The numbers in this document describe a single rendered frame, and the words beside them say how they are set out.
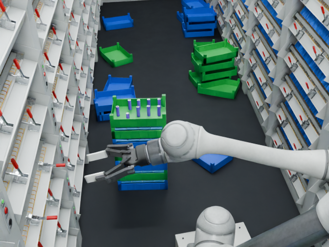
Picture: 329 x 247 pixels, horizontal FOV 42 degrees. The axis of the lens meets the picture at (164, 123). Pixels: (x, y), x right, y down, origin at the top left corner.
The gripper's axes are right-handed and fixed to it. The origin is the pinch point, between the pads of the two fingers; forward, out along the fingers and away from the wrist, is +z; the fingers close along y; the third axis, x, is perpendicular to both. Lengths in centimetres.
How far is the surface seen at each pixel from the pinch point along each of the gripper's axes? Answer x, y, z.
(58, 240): -45, 10, 32
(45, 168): -6.5, 13.2, 21.9
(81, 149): -65, 97, 35
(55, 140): -6.4, 29.9, 20.3
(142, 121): -37, 72, -11
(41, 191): -7.5, 2.0, 22.4
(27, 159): 11.8, -2.5, 18.3
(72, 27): -7, 148, 24
